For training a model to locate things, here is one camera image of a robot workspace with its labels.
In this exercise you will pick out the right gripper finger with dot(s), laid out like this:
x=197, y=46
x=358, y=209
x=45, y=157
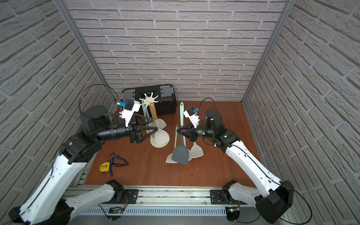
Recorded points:
x=183, y=129
x=184, y=134

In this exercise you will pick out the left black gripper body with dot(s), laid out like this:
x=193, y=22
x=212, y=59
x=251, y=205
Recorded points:
x=133, y=134

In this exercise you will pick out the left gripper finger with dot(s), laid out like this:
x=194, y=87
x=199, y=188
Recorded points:
x=149, y=132
x=143, y=122

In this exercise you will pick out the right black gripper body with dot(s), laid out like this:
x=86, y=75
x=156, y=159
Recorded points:
x=193, y=133

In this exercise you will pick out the cream slotted turner wooden handle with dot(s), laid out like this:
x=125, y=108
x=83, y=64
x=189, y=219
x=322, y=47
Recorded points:
x=196, y=151

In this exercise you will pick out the cream utensil rack stand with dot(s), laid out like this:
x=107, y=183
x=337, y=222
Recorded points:
x=152, y=101

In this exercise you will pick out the grey spatula green handle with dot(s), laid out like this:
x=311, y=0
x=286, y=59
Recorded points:
x=180, y=152

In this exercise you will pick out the cream spatula green handle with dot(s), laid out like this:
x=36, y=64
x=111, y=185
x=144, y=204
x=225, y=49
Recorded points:
x=169, y=158

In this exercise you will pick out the cream spatula wooden handle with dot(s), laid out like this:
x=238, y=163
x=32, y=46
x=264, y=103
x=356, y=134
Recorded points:
x=189, y=155

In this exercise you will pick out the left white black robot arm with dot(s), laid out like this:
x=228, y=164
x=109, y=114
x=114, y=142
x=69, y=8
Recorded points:
x=47, y=206

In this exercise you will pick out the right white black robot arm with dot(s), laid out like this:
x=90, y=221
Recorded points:
x=247, y=168

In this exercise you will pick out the yellow tape measure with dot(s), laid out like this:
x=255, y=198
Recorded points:
x=105, y=167

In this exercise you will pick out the cream spoon green handle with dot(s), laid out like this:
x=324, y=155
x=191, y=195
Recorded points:
x=146, y=112

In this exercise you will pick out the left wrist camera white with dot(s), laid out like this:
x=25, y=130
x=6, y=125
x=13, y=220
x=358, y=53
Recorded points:
x=129, y=108

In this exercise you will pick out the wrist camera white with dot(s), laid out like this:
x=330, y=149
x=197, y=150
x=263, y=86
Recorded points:
x=191, y=114
x=129, y=108

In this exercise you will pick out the cream ladle wooden handle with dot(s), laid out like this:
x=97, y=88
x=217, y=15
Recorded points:
x=161, y=138

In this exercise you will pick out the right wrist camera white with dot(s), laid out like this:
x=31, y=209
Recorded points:
x=191, y=114

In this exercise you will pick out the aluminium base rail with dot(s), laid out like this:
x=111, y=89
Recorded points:
x=151, y=201

